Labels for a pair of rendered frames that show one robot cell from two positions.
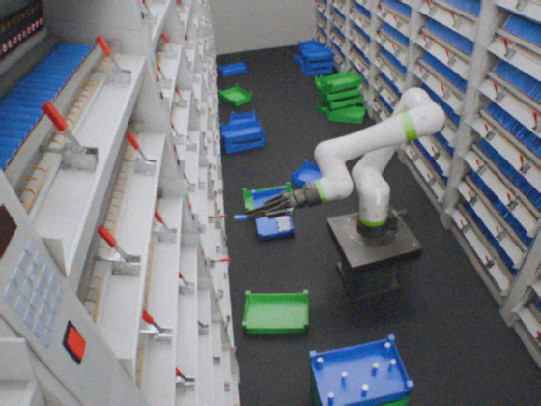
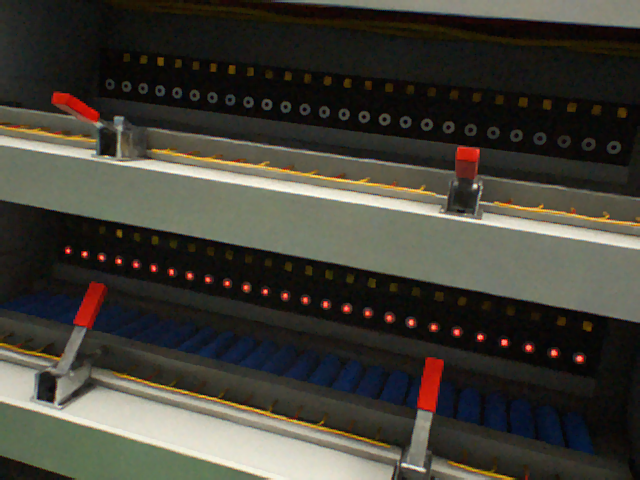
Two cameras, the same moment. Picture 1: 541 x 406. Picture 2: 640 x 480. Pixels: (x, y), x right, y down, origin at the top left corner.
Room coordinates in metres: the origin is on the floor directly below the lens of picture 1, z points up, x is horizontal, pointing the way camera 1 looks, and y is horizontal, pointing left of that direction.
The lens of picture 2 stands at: (1.42, -0.09, 0.40)
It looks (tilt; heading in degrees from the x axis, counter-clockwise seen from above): 5 degrees up; 109
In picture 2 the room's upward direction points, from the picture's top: 12 degrees clockwise
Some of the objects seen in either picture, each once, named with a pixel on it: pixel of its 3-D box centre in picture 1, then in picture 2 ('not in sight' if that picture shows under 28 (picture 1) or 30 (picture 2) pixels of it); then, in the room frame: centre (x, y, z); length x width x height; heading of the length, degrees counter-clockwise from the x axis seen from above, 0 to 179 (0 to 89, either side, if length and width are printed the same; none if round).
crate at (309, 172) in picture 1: (318, 176); not in sight; (2.23, -0.27, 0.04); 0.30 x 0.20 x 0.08; 56
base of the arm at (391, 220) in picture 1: (383, 219); not in sight; (1.38, -0.47, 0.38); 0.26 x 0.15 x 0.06; 103
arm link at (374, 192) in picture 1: (373, 199); not in sight; (1.38, -0.41, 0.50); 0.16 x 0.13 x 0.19; 0
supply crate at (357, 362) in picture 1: (358, 373); not in sight; (0.65, -0.21, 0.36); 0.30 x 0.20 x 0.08; 95
